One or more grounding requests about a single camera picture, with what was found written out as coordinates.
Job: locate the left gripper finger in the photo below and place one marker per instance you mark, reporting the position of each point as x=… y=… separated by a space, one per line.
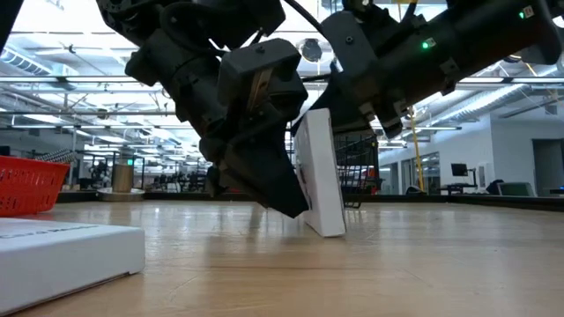
x=218 y=182
x=264 y=176

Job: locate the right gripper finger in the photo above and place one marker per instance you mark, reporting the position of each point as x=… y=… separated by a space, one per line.
x=321 y=97
x=352 y=110

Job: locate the white box green edge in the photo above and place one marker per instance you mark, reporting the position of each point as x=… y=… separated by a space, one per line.
x=66 y=255
x=324 y=185

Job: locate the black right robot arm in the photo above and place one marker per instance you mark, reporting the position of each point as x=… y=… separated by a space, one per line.
x=493 y=35

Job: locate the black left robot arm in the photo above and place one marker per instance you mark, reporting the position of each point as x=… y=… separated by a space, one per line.
x=132 y=17

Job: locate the black background monitor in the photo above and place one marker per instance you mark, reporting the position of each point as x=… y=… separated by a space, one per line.
x=459 y=170

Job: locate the long ceiling light strip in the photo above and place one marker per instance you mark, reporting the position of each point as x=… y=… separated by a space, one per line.
x=66 y=79

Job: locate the black office chair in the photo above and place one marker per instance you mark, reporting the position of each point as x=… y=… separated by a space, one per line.
x=493 y=188

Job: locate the rectangular desk screen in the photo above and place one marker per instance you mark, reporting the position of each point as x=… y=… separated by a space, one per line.
x=515 y=189

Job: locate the red plastic basket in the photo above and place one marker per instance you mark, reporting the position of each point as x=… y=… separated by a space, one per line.
x=31 y=189

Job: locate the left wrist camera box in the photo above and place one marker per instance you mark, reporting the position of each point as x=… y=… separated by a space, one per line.
x=247 y=61

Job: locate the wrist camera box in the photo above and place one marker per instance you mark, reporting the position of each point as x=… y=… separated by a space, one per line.
x=348 y=44
x=247 y=61

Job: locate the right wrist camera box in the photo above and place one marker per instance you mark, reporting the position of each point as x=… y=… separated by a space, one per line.
x=348 y=44

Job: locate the silver air duct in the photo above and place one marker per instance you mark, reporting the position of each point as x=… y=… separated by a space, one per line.
x=484 y=103
x=22 y=61

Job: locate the black aluminium rig frame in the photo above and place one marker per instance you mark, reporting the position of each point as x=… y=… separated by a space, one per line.
x=484 y=201

